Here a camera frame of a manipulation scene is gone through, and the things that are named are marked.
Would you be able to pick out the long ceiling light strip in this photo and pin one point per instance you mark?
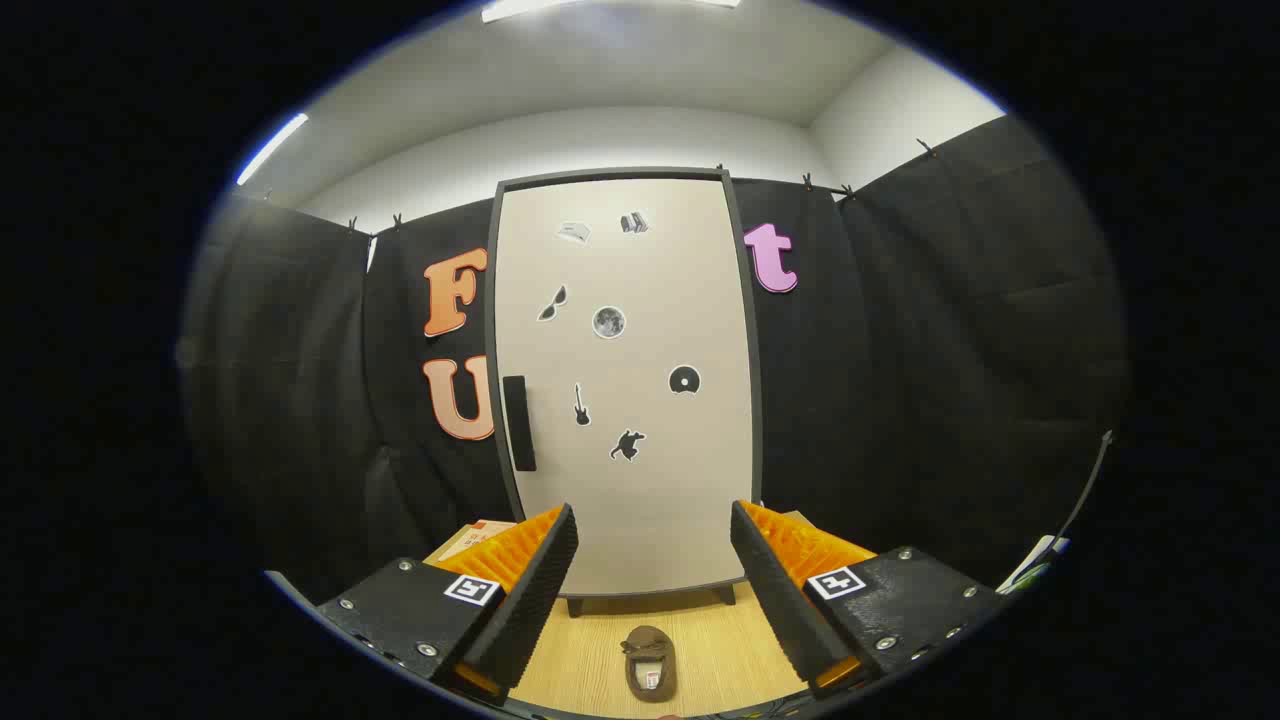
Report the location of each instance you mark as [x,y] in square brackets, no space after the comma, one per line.
[272,148]

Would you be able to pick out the dark grey shoe cabinet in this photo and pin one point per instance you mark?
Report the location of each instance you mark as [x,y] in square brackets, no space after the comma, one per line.
[610,173]

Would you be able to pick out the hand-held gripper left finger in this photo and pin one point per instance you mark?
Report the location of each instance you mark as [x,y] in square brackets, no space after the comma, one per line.
[535,600]

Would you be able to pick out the wide ceiling light panel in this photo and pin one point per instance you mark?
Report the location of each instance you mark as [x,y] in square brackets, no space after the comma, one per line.
[520,10]

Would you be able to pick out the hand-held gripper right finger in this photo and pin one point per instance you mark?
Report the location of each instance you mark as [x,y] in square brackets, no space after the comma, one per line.
[780,600]

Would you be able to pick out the beige shoe cabinet door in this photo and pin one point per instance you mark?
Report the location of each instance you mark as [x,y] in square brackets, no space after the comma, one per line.
[650,500]

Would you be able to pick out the black backdrop cloth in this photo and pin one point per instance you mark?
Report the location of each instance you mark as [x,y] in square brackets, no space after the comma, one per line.
[900,350]

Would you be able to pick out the brown fuzzy shoe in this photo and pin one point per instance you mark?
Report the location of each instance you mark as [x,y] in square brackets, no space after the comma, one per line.
[650,680]

